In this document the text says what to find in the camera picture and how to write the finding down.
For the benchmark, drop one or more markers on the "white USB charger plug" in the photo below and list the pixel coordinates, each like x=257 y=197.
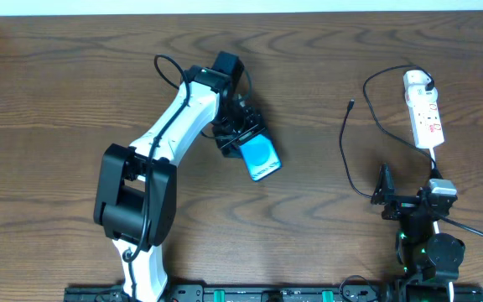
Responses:
x=416 y=84

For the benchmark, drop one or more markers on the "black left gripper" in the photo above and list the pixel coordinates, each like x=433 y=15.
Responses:
x=236 y=137

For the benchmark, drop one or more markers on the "blue Samsung Galaxy smartphone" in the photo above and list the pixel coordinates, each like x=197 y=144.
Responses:
x=260 y=157

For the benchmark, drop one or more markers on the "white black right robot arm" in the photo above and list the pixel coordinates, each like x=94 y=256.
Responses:
x=428 y=256

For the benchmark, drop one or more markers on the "white power strip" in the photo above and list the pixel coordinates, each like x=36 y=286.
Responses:
x=424 y=115

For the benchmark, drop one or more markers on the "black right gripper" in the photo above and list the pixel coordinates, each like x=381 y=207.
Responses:
x=403 y=202

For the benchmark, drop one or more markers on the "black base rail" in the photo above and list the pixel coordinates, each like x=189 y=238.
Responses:
x=199 y=293

